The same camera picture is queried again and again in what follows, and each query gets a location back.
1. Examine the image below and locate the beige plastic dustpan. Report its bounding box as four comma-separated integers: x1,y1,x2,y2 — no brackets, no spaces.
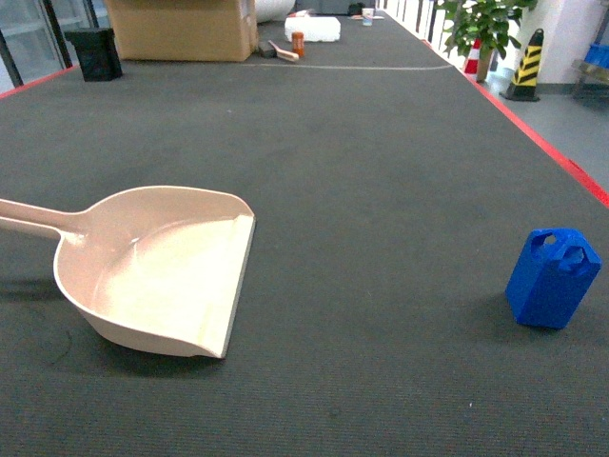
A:
1,186,256,359

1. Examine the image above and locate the blue plastic block part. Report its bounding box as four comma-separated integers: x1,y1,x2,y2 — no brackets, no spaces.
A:
505,228,602,329

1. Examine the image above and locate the wooden hand brush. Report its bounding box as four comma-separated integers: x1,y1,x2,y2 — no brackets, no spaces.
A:
267,40,300,63

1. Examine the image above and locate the orange cylindrical can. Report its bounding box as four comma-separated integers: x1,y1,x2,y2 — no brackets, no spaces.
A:
291,30,305,58

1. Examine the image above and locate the white foam block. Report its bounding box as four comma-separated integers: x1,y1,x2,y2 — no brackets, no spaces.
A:
285,16,341,42

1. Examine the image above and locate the white paper cup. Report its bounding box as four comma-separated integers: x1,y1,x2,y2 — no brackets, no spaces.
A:
362,8,375,27

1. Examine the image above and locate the red white traffic cone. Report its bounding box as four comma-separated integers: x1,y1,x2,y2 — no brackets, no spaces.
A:
463,38,481,79

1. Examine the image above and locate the large cardboard box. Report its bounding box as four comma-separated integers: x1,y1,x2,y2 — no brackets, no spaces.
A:
105,0,258,62

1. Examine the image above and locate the yellow black striped bollard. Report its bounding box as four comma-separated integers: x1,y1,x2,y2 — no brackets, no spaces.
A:
500,29,544,102

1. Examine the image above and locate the black square bin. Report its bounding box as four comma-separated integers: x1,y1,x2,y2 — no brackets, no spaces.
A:
64,28,123,82

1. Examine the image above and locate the green potted plant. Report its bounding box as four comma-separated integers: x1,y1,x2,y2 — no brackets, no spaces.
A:
435,0,539,83

